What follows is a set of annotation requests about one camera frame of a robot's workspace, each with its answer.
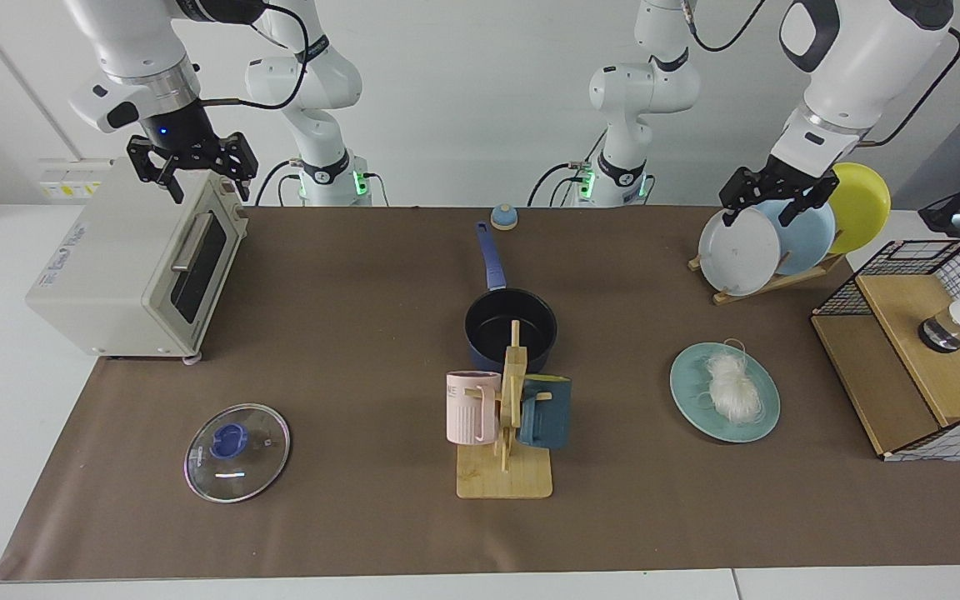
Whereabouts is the white vermicelli bundle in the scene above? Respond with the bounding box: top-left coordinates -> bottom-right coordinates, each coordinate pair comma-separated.
697,337 -> 764,424

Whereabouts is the glass lid with blue knob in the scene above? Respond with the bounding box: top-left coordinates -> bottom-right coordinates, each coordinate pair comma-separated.
183,403 -> 292,504

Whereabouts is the light blue plate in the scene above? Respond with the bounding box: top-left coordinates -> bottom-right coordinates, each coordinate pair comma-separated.
755,197 -> 838,277

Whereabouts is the pale grey plate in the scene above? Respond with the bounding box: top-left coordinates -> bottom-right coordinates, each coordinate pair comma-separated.
697,206 -> 783,298

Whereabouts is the wooden plate rack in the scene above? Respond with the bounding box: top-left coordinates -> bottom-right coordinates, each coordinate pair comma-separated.
687,252 -> 848,306

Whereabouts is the yellow plate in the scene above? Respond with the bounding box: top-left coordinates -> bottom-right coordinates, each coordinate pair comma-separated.
826,162 -> 892,255

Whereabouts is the pale teal plate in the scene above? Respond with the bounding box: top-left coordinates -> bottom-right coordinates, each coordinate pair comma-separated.
669,342 -> 782,444

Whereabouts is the pale toaster oven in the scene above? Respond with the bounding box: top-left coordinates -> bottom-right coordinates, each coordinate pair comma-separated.
26,157 -> 249,365

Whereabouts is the brown table cloth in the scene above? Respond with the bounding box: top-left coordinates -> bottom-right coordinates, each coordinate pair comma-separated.
0,206 -> 960,582

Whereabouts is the dark teal cup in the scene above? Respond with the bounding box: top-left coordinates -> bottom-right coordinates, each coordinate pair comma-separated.
517,375 -> 573,451

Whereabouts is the pink cup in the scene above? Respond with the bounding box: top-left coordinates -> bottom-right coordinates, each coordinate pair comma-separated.
446,371 -> 503,446

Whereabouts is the wooden cup stand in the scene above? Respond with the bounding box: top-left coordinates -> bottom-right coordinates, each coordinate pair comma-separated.
456,320 -> 554,500

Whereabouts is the black base cable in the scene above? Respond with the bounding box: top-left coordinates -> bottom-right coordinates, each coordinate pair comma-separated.
255,158 -> 306,207
527,133 -> 606,207

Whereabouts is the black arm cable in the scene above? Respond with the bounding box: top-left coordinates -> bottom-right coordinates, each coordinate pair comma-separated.
197,0 -> 312,112
684,0 -> 960,149

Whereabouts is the white wall socket strip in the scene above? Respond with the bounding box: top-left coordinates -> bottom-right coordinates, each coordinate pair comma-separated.
37,158 -> 114,201

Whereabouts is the wire basket with wooden floor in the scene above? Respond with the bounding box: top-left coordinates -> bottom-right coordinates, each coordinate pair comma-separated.
811,238 -> 960,462

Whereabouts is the black pan with blue handle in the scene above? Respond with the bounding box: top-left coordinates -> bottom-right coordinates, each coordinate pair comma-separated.
464,221 -> 558,374

